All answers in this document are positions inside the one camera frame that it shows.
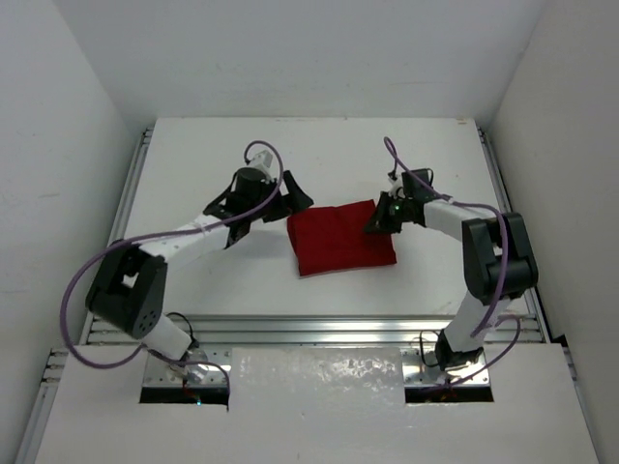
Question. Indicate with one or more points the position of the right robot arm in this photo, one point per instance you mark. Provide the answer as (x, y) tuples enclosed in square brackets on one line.
[(498, 262)]

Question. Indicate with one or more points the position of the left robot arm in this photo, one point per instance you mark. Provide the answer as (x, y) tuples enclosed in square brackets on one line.
[(128, 289)]

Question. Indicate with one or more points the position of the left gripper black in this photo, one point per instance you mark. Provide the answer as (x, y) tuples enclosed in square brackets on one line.
[(279, 203)]

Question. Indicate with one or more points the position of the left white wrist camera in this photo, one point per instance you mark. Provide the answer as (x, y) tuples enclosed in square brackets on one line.
[(262, 161)]

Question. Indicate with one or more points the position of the white foam panel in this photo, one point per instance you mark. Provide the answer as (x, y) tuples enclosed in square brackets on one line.
[(299, 378)]

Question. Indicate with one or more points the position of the red t-shirt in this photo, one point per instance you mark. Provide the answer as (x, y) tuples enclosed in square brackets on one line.
[(332, 239)]

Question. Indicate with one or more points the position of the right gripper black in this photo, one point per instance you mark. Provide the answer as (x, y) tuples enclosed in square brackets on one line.
[(381, 221)]

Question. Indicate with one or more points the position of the aluminium front rail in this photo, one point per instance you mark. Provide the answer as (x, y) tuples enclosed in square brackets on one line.
[(318, 330)]

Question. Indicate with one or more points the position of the left aluminium side rail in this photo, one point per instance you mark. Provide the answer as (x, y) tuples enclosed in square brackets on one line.
[(121, 219)]

